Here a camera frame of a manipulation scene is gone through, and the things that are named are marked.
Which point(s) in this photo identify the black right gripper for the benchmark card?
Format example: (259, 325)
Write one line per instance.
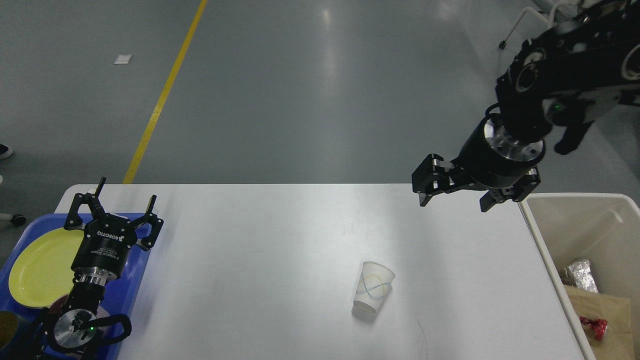
(490, 157)

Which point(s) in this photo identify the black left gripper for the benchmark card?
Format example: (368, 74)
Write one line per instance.
(104, 247)

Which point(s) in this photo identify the yellow plastic plate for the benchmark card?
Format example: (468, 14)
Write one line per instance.
(42, 272)

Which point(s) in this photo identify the white patterned paper cup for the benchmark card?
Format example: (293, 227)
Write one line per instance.
(374, 284)

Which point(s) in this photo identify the teal mug yellow inside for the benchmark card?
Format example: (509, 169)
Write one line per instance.
(13, 327)

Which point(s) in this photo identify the red foil wrapper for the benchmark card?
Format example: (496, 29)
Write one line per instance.
(598, 326)

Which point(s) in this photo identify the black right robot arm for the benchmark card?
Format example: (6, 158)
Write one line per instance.
(569, 76)

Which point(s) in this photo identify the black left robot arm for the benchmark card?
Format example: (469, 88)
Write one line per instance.
(75, 332)

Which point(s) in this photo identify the black caster wheel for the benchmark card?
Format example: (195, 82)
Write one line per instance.
(16, 220)

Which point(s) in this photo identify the beige plastic bin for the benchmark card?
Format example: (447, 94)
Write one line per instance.
(601, 227)

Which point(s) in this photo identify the foil piece in bin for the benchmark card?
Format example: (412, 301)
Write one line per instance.
(578, 274)

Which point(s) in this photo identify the black and white shoe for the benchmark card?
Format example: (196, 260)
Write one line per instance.
(5, 151)

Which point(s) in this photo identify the white floor marker tile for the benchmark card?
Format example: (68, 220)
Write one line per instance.
(123, 59)

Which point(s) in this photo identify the white wheeled chair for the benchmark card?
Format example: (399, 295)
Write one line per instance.
(542, 14)

